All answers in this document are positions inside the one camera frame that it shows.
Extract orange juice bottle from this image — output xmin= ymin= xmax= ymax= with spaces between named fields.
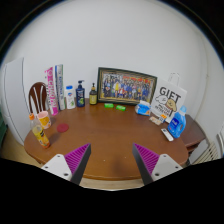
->
xmin=28 ymin=113 xmax=52 ymax=149

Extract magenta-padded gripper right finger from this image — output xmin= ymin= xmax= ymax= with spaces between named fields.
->
xmin=132 ymin=143 xmax=184 ymax=186

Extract framed group photo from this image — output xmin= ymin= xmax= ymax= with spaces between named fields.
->
xmin=96 ymin=66 xmax=158 ymax=106

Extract white bottle with blue cap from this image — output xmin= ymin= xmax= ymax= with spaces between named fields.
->
xmin=64 ymin=85 xmax=77 ymax=110

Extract blue and white tall tube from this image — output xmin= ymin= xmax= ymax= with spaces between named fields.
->
xmin=54 ymin=64 xmax=67 ymax=111

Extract small amber pump bottle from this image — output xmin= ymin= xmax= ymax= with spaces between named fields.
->
xmin=88 ymin=82 xmax=98 ymax=106

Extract pink and white tall tube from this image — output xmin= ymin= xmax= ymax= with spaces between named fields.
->
xmin=44 ymin=66 xmax=60 ymax=117

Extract small beige packet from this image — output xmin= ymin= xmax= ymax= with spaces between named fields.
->
xmin=148 ymin=114 xmax=168 ymax=126

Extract blue tissue pack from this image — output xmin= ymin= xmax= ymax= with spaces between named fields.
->
xmin=134 ymin=100 xmax=152 ymax=117

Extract white remote control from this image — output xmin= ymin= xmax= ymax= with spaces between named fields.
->
xmin=160 ymin=127 xmax=175 ymax=142

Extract flat round red coaster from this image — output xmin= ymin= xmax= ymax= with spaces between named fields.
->
xmin=56 ymin=122 xmax=70 ymax=134

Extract pink mug with yellow print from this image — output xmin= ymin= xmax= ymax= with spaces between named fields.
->
xmin=36 ymin=110 xmax=53 ymax=130

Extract green storage crate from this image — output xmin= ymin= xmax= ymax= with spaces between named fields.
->
xmin=0 ymin=109 xmax=7 ymax=148

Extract white refrigerator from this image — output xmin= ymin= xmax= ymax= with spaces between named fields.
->
xmin=0 ymin=57 xmax=31 ymax=144

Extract dark blue pump bottle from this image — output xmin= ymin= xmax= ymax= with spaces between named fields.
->
xmin=75 ymin=79 xmax=86 ymax=108

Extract blue detergent bottle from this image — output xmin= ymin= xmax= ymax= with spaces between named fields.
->
xmin=166 ymin=105 xmax=188 ymax=139

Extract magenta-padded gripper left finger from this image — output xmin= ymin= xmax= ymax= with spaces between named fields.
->
xmin=41 ymin=143 xmax=92 ymax=186

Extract dark brown wooden chair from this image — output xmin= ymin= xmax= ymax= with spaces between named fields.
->
xmin=27 ymin=81 xmax=50 ymax=116

